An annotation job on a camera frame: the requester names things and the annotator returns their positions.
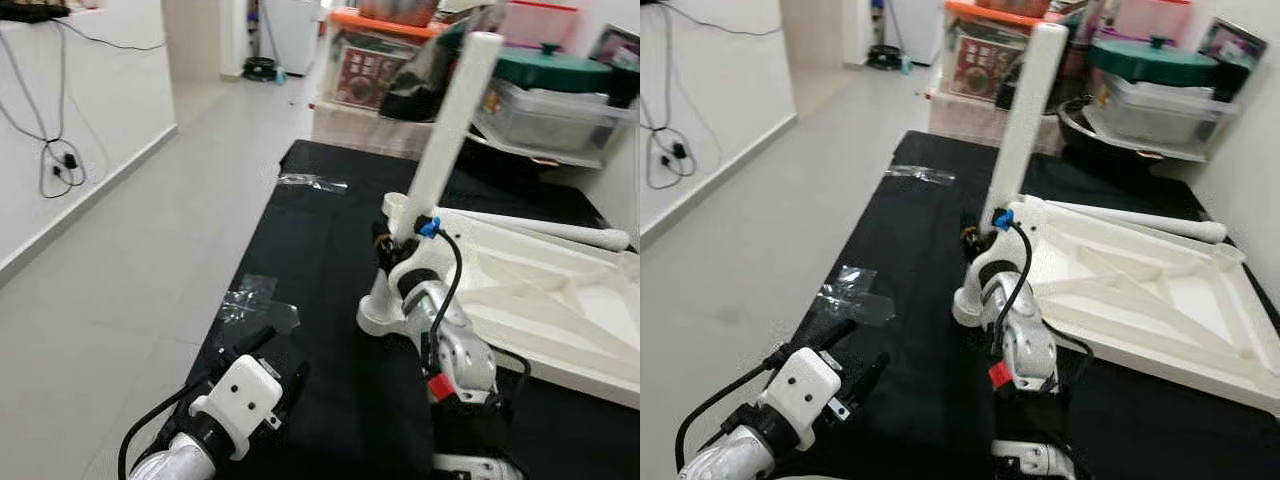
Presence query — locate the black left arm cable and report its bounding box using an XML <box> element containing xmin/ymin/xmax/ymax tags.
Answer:
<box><xmin>118</xmin><ymin>375</ymin><xmax>216</xmax><ymax>480</ymax></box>
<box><xmin>675</xmin><ymin>360</ymin><xmax>786</xmax><ymax>471</ymax></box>

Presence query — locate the black flat device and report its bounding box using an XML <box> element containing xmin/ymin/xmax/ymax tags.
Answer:
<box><xmin>0</xmin><ymin>0</ymin><xmax>73</xmax><ymax>23</ymax></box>

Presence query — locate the large clear tape patch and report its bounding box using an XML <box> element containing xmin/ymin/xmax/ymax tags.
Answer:
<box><xmin>815</xmin><ymin>265</ymin><xmax>896</xmax><ymax>326</ymax></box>
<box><xmin>220</xmin><ymin>273</ymin><xmax>301</xmax><ymax>336</ymax></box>

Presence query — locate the black plastic bag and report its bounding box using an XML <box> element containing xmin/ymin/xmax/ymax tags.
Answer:
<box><xmin>995</xmin><ymin>45</ymin><xmax>1091</xmax><ymax>113</ymax></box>
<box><xmin>380</xmin><ymin>25</ymin><xmax>471</xmax><ymax>123</ymax></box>

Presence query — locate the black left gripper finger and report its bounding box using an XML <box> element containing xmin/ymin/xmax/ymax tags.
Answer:
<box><xmin>205</xmin><ymin>327</ymin><xmax>278</xmax><ymax>379</ymax></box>
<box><xmin>280</xmin><ymin>360</ymin><xmax>312</xmax><ymax>413</ymax></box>
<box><xmin>848</xmin><ymin>352</ymin><xmax>891</xmax><ymax>403</ymax></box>
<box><xmin>765</xmin><ymin>320</ymin><xmax>858</xmax><ymax>369</ymax></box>

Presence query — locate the dark printed carton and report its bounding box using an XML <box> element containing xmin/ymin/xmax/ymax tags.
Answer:
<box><xmin>590</xmin><ymin>25</ymin><xmax>641</xmax><ymax>106</ymax></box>
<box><xmin>1197</xmin><ymin>18</ymin><xmax>1266</xmax><ymax>101</ymax></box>

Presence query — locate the clear plastic storage box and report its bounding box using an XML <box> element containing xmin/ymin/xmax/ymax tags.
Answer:
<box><xmin>1090</xmin><ymin>70</ymin><xmax>1236</xmax><ymax>161</ymax></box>
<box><xmin>475</xmin><ymin>80</ymin><xmax>636</xmax><ymax>169</ymax></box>

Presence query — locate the dark green lid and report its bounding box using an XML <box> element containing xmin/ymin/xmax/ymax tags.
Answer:
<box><xmin>490</xmin><ymin>45</ymin><xmax>613</xmax><ymax>93</ymax></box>
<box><xmin>1090</xmin><ymin>38</ymin><xmax>1221</xmax><ymax>86</ymax></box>

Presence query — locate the black wok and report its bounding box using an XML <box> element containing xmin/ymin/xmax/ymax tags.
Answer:
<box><xmin>1058</xmin><ymin>98</ymin><xmax>1126</xmax><ymax>166</ymax></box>

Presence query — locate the black tablecloth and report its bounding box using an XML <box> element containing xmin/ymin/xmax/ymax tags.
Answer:
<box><xmin>150</xmin><ymin>138</ymin><xmax>641</xmax><ymax>480</ymax></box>
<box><xmin>770</xmin><ymin>130</ymin><xmax>1280</xmax><ymax>480</ymax></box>

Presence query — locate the white appliance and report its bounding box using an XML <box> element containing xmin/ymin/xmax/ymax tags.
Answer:
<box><xmin>885</xmin><ymin>0</ymin><xmax>941</xmax><ymax>66</ymax></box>
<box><xmin>262</xmin><ymin>0</ymin><xmax>323</xmax><ymax>73</ymax></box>

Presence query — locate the red printed carton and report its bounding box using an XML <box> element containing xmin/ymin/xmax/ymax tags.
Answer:
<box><xmin>325</xmin><ymin>30</ymin><xmax>416</xmax><ymax>111</ymax></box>
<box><xmin>950</xmin><ymin>25</ymin><xmax>1026</xmax><ymax>101</ymax></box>

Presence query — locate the beige cloth covered bench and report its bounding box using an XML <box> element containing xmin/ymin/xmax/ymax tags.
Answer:
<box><xmin>312</xmin><ymin>100</ymin><xmax>441</xmax><ymax>159</ymax></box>
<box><xmin>930</xmin><ymin>90</ymin><xmax>1061</xmax><ymax>151</ymax></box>

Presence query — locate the narrow clear tape strip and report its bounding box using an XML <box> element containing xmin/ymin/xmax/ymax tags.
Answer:
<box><xmin>278</xmin><ymin>172</ymin><xmax>349</xmax><ymax>193</ymax></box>
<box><xmin>885</xmin><ymin>163</ymin><xmax>956</xmax><ymax>186</ymax></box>

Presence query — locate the white plastic table top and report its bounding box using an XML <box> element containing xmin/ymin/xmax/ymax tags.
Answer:
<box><xmin>357</xmin><ymin>192</ymin><xmax>641</xmax><ymax>409</ymax></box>
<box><xmin>950</xmin><ymin>192</ymin><xmax>1280</xmax><ymax>416</ymax></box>

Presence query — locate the pink translucent box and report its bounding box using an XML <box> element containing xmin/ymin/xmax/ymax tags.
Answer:
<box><xmin>1115</xmin><ymin>0</ymin><xmax>1193</xmax><ymax>43</ymax></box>
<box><xmin>498</xmin><ymin>0</ymin><xmax>583</xmax><ymax>49</ymax></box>

